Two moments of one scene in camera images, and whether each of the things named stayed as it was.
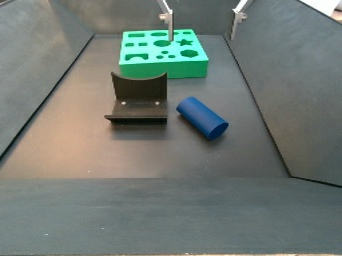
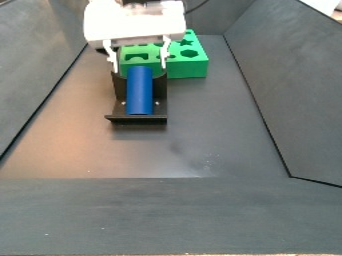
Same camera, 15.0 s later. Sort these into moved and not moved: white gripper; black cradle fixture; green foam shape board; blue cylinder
Moved: white gripper; blue cylinder
Not moved: green foam shape board; black cradle fixture
